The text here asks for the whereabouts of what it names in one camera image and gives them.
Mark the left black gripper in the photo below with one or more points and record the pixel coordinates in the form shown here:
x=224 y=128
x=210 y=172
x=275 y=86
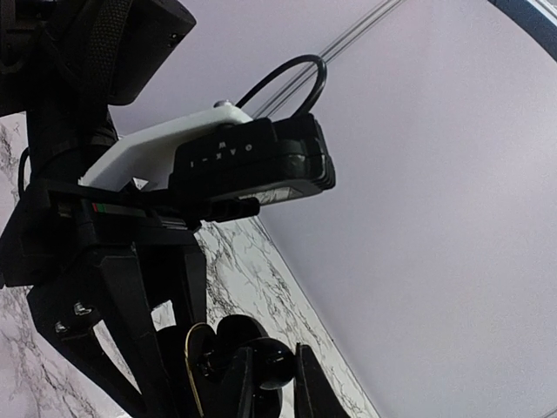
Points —
x=148 y=297

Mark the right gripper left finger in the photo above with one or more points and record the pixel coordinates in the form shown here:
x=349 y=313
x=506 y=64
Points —
x=236 y=389

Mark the black earbud charging case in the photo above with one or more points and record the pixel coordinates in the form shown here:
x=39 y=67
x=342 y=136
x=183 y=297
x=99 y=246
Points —
x=209 y=352

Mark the black earbud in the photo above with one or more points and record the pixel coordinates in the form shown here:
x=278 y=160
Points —
x=273 y=363

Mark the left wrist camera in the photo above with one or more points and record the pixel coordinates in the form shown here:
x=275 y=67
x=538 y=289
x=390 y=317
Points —
x=221 y=154

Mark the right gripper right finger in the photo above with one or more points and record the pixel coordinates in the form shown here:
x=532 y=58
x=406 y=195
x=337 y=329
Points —
x=313 y=394

